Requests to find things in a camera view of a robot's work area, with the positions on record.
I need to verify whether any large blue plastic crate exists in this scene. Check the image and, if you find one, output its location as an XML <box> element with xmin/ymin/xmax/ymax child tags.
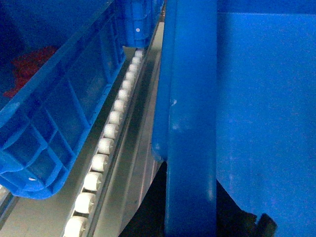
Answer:
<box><xmin>152</xmin><ymin>0</ymin><xmax>316</xmax><ymax>237</ymax></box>

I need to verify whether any white roller conveyor track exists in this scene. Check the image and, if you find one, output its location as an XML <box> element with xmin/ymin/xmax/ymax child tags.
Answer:
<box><xmin>61</xmin><ymin>48</ymin><xmax>147</xmax><ymax>237</ymax></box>

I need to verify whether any blue crate behind left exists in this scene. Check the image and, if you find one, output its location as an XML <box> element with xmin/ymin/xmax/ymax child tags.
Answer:
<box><xmin>115</xmin><ymin>0</ymin><xmax>164</xmax><ymax>48</ymax></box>

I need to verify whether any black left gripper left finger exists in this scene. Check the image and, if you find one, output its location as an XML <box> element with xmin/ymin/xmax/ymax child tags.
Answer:
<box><xmin>120</xmin><ymin>161</ymin><xmax>167</xmax><ymax>237</ymax></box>

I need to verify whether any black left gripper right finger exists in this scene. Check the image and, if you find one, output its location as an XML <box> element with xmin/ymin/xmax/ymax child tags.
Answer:
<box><xmin>216</xmin><ymin>181</ymin><xmax>277</xmax><ymax>237</ymax></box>

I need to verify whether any metal shelf divider rail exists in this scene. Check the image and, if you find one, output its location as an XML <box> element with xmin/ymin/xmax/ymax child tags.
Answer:
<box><xmin>90</xmin><ymin>22</ymin><xmax>164</xmax><ymax>237</ymax></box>

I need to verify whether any blue crate with red contents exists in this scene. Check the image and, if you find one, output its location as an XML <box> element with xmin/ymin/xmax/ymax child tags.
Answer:
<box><xmin>0</xmin><ymin>0</ymin><xmax>125</xmax><ymax>199</ymax></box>

